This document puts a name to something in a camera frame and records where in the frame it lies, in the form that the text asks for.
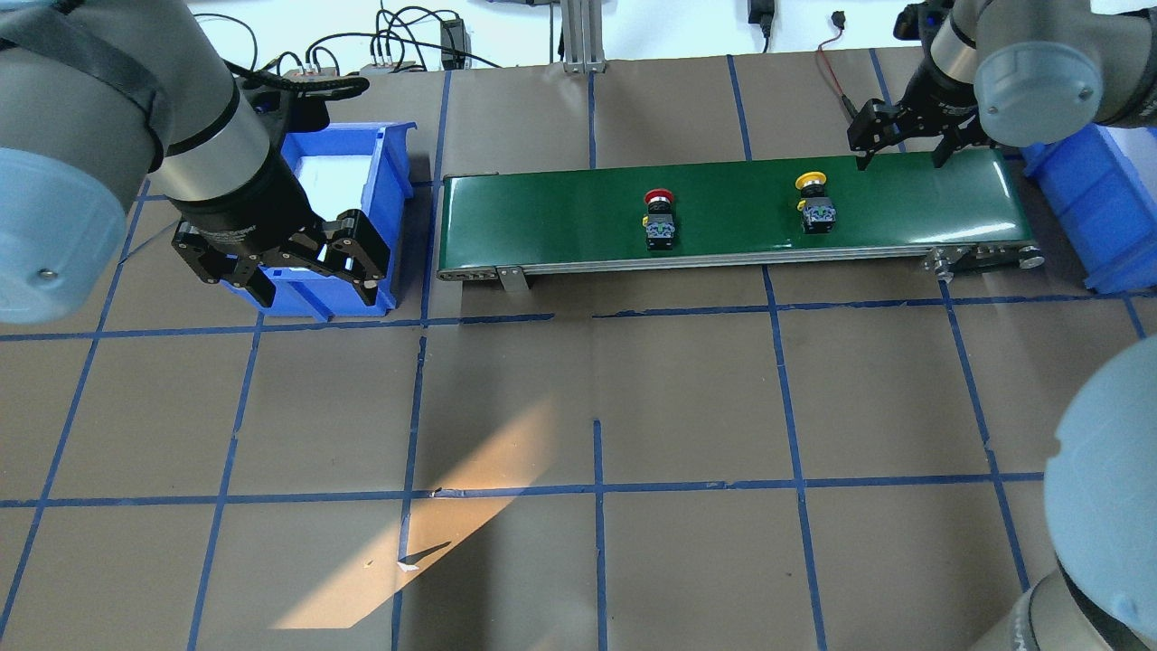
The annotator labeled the green conveyor belt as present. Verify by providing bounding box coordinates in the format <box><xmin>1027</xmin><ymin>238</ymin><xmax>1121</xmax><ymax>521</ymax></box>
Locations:
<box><xmin>435</xmin><ymin>149</ymin><xmax>1044</xmax><ymax>288</ymax></box>

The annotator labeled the blue plastic bin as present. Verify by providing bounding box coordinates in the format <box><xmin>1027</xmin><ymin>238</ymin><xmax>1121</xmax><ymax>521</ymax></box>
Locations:
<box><xmin>221</xmin><ymin>123</ymin><xmax>419</xmax><ymax>323</ymax></box>
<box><xmin>1020</xmin><ymin>125</ymin><xmax>1156</xmax><ymax>294</ymax></box>

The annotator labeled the aluminium frame post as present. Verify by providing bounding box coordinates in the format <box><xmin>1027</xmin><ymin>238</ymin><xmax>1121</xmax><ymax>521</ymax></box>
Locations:
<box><xmin>560</xmin><ymin>0</ymin><xmax>607</xmax><ymax>74</ymax></box>

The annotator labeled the red push button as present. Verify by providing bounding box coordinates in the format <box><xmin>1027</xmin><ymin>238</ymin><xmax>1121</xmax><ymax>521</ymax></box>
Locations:
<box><xmin>642</xmin><ymin>188</ymin><xmax>678</xmax><ymax>251</ymax></box>

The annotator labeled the right blue plastic bin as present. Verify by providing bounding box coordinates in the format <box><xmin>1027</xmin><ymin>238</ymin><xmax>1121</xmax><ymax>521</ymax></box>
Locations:
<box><xmin>1020</xmin><ymin>125</ymin><xmax>1156</xmax><ymax>294</ymax></box>

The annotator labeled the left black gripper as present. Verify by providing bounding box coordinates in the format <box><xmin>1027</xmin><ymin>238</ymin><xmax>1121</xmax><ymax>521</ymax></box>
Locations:
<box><xmin>171</xmin><ymin>167</ymin><xmax>391</xmax><ymax>308</ymax></box>

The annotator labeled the yellow push button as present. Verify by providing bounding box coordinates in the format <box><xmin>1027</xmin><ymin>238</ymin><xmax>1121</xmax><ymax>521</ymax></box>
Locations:
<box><xmin>795</xmin><ymin>172</ymin><xmax>837</xmax><ymax>234</ymax></box>

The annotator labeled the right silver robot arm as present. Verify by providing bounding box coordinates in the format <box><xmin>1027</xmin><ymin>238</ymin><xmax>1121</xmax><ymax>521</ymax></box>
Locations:
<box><xmin>847</xmin><ymin>1</ymin><xmax>1156</xmax><ymax>650</ymax></box>

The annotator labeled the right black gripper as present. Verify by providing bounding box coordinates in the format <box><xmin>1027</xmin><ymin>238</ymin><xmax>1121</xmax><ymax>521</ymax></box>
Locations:
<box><xmin>847</xmin><ymin>54</ymin><xmax>992</xmax><ymax>172</ymax></box>

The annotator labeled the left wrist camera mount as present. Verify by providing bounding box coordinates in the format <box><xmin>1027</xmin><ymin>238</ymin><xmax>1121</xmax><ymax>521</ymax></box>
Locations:
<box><xmin>226</xmin><ymin>61</ymin><xmax>371</xmax><ymax>141</ymax></box>

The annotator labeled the black power adapter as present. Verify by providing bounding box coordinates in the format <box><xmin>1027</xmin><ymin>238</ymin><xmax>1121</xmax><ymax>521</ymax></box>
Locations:
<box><xmin>747</xmin><ymin>0</ymin><xmax>778</xmax><ymax>30</ymax></box>

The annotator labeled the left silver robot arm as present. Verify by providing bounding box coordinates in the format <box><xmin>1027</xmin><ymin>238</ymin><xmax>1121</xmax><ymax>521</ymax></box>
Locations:
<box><xmin>1</xmin><ymin>1</ymin><xmax>391</xmax><ymax>325</ymax></box>

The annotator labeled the white foam in left bin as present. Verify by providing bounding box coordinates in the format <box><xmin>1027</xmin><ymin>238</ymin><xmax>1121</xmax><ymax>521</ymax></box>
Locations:
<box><xmin>295</xmin><ymin>154</ymin><xmax>376</xmax><ymax>222</ymax></box>

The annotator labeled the left blue plastic bin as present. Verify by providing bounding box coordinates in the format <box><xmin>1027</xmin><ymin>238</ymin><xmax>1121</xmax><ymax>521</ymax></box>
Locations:
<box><xmin>221</xmin><ymin>123</ymin><xmax>419</xmax><ymax>323</ymax></box>

